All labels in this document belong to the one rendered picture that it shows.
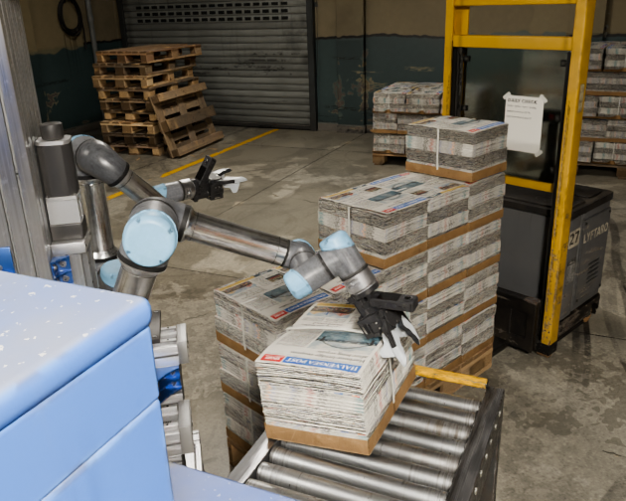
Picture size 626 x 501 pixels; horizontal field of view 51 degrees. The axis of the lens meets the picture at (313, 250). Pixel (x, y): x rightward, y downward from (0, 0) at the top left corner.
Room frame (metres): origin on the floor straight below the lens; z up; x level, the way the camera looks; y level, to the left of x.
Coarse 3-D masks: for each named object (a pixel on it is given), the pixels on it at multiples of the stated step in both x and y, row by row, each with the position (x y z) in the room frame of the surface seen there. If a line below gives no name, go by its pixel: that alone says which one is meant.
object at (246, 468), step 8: (264, 432) 1.43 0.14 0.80; (256, 440) 1.39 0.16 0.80; (264, 440) 1.39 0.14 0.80; (272, 440) 1.39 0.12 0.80; (280, 440) 1.41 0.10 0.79; (256, 448) 1.36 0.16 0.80; (264, 448) 1.36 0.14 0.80; (248, 456) 1.33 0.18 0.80; (256, 456) 1.33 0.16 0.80; (264, 456) 1.33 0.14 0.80; (240, 464) 1.30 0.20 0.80; (248, 464) 1.30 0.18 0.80; (256, 464) 1.30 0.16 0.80; (232, 472) 1.28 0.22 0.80; (240, 472) 1.27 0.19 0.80; (248, 472) 1.27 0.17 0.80; (240, 480) 1.25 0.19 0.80
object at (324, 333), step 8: (352, 328) 1.53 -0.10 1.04; (312, 336) 1.51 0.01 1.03; (320, 336) 1.51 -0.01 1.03; (328, 336) 1.50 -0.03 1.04; (336, 336) 1.49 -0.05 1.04; (344, 336) 1.49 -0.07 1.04; (352, 336) 1.48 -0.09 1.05; (360, 336) 1.48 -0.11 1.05; (392, 360) 1.48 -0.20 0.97; (392, 368) 1.47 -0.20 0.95; (392, 376) 1.47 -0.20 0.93
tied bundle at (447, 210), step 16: (400, 176) 2.98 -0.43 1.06; (416, 176) 2.97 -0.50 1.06; (416, 192) 2.71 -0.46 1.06; (432, 192) 2.70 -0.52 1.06; (448, 192) 2.69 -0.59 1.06; (464, 192) 2.77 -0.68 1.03; (432, 208) 2.62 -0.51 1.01; (448, 208) 2.69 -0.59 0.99; (464, 208) 2.77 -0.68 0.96; (432, 224) 2.61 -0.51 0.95; (448, 224) 2.69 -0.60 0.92; (464, 224) 2.77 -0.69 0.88
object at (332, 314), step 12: (312, 312) 1.66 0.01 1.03; (324, 312) 1.65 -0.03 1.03; (336, 312) 1.64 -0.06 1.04; (348, 312) 1.63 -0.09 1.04; (408, 312) 1.61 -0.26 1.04; (312, 324) 1.58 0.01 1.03; (324, 324) 1.57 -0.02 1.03; (336, 324) 1.56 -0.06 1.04; (348, 324) 1.55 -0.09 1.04; (408, 336) 1.59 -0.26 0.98; (408, 348) 1.59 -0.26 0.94; (396, 360) 1.50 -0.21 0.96; (408, 360) 1.59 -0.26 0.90; (396, 372) 1.50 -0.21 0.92; (408, 372) 1.57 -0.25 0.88; (396, 384) 1.49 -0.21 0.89
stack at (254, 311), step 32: (416, 256) 2.55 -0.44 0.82; (448, 256) 2.71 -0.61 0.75; (224, 288) 2.29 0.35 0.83; (256, 288) 2.27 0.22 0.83; (320, 288) 2.27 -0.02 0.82; (384, 288) 2.41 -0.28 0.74; (416, 288) 2.55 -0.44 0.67; (448, 288) 2.71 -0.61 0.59; (224, 320) 2.24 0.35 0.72; (256, 320) 2.09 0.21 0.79; (288, 320) 2.05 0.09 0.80; (416, 320) 2.54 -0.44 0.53; (448, 320) 2.71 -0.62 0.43; (224, 352) 2.26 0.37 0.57; (256, 352) 2.10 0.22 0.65; (416, 352) 2.55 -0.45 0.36; (448, 352) 2.73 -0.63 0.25; (256, 384) 2.11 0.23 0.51; (416, 384) 2.56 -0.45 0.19; (448, 384) 2.73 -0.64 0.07; (256, 416) 2.13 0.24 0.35
